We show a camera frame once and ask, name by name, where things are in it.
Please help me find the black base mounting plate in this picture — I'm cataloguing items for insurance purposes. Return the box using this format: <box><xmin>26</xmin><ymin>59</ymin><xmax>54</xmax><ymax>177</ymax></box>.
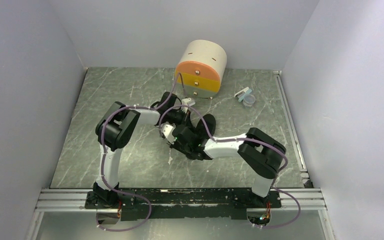
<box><xmin>84</xmin><ymin>187</ymin><xmax>282</xmax><ymax>221</ymax></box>

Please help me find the aluminium frame rail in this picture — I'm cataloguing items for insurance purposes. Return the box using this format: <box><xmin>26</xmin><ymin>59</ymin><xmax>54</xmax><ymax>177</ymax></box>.
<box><xmin>34</xmin><ymin>188</ymin><xmax>327</xmax><ymax>213</ymax></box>

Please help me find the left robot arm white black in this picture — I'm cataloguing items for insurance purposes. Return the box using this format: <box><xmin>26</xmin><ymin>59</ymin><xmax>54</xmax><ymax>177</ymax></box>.
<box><xmin>86</xmin><ymin>91</ymin><xmax>200</xmax><ymax>208</ymax></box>

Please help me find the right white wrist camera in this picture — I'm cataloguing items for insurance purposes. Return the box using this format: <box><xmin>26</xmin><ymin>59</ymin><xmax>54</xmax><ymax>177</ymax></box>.
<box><xmin>160</xmin><ymin>123</ymin><xmax>176</xmax><ymax>142</ymax></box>

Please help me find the black shoe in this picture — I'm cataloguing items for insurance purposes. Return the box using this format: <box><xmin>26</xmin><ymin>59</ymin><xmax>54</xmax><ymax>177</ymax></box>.
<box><xmin>194</xmin><ymin>114</ymin><xmax>217</xmax><ymax>139</ymax></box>

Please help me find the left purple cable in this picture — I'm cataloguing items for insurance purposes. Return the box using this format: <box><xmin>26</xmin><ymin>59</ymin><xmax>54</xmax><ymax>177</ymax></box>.
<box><xmin>94</xmin><ymin>72</ymin><xmax>190</xmax><ymax>233</ymax></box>

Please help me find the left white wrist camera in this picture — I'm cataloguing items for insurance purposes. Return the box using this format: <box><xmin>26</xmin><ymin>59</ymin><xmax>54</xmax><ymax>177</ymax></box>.
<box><xmin>181</xmin><ymin>97</ymin><xmax>196</xmax><ymax>106</ymax></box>

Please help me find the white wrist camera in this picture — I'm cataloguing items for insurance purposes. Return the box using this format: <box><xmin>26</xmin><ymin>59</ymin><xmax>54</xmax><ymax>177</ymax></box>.
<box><xmin>160</xmin><ymin>123</ymin><xmax>176</xmax><ymax>142</ymax></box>
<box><xmin>181</xmin><ymin>97</ymin><xmax>196</xmax><ymax>106</ymax></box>

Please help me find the round cream drawer cabinet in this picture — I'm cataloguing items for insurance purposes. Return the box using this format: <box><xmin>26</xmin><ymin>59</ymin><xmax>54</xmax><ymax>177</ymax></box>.
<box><xmin>174</xmin><ymin>39</ymin><xmax>227</xmax><ymax>99</ymax></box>

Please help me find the clear plastic cup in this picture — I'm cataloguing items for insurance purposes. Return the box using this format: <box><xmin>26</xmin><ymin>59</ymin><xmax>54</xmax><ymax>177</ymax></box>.
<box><xmin>234</xmin><ymin>87</ymin><xmax>256</xmax><ymax>108</ymax></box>

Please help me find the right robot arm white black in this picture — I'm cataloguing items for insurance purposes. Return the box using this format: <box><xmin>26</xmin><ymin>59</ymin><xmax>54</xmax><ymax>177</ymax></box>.
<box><xmin>161</xmin><ymin>124</ymin><xmax>287</xmax><ymax>208</ymax></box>

